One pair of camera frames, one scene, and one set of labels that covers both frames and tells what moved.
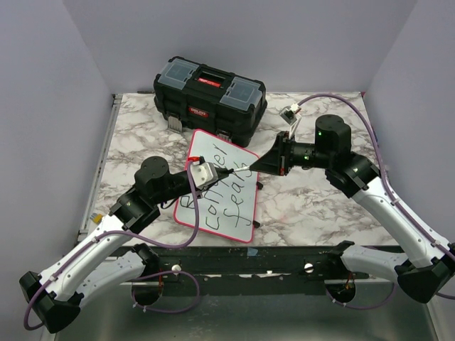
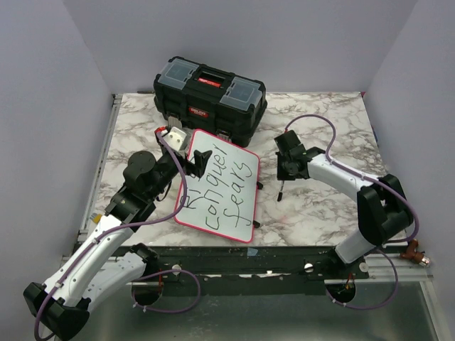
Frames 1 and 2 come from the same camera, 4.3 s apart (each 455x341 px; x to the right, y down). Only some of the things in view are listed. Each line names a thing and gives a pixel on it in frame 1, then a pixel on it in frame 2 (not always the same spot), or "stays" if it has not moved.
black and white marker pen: (243, 168) -> (281, 192)
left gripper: (219, 172) -> (200, 163)
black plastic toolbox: (190, 95) stays
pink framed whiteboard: (228, 206) stays
